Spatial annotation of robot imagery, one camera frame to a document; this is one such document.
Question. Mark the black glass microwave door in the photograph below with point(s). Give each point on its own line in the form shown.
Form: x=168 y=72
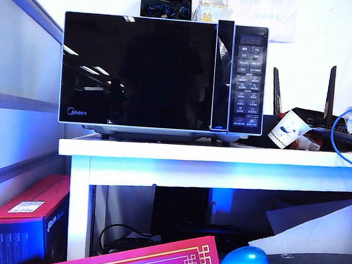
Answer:
x=137 y=75

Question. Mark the white yellow-print snack box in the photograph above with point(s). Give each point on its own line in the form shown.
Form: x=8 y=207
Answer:
x=210 y=13

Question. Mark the black Midea microwave oven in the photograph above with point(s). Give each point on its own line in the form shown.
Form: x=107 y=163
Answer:
x=249 y=67

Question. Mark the pink gold-pattern gift box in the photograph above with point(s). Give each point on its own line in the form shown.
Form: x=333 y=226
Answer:
x=141 y=258

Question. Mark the white table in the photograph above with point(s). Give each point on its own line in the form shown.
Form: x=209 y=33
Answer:
x=192 y=154

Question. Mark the black computer case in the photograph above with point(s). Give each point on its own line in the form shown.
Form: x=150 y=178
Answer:
x=180 y=204

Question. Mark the white blue-print paper cup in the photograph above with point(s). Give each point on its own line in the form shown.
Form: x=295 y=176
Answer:
x=286 y=129

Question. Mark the black power adapter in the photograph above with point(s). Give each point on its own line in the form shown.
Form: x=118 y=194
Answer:
x=133 y=244

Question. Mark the red white small packet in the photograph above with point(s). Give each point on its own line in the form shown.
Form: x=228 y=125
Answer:
x=308 y=143

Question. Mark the black router with antennas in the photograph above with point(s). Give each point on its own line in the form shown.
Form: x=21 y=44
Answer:
x=320 y=115

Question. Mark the glossy blue round object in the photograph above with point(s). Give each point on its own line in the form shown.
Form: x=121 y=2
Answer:
x=242 y=261

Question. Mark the white paper sheet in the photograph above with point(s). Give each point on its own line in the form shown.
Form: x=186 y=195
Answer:
x=275 y=24

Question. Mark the white foam sheet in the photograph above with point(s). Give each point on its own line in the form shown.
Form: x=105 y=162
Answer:
x=302 y=214
x=322 y=236

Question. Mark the white office partition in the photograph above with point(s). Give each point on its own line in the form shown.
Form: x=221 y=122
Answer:
x=24 y=69

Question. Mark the red and blue carton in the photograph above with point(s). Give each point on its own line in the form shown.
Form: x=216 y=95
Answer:
x=14 y=235

